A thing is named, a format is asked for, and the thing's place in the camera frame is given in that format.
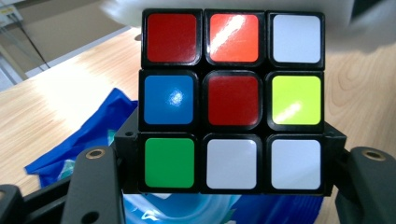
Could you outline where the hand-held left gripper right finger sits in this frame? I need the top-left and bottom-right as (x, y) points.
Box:
(323, 122), (348, 197)

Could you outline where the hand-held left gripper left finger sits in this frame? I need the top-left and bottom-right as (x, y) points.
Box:
(113, 108), (140, 195)

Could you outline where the blue wet wipes pack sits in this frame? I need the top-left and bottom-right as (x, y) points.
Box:
(24, 87), (325, 224)

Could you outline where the multicoloured puzzle cube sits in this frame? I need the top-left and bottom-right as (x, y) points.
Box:
(138, 8), (326, 196)

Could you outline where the white box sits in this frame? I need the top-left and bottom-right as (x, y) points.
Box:
(0, 4), (24, 30)

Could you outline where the black hanging cable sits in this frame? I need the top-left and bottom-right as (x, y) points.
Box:
(17, 22), (50, 70)

